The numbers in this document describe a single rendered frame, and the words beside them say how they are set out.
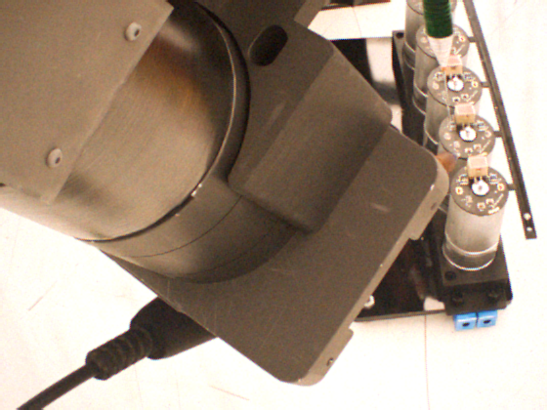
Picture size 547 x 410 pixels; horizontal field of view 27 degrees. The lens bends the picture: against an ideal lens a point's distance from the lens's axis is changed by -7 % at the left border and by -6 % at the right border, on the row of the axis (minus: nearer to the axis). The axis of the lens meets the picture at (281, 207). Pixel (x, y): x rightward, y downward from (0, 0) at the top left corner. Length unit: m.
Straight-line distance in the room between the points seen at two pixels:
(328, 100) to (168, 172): 0.04
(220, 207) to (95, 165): 0.05
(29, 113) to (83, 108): 0.01
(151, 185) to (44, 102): 0.07
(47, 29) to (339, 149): 0.13
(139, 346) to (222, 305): 0.04
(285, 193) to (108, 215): 0.05
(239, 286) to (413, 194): 0.05
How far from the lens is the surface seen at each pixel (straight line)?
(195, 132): 0.23
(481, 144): 0.50
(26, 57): 0.16
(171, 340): 0.33
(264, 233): 0.28
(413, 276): 0.52
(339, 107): 0.26
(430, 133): 0.53
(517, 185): 0.49
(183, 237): 0.26
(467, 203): 0.48
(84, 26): 0.16
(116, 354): 0.32
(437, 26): 0.44
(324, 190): 0.28
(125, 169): 0.22
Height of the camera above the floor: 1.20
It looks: 54 degrees down
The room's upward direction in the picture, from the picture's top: 2 degrees counter-clockwise
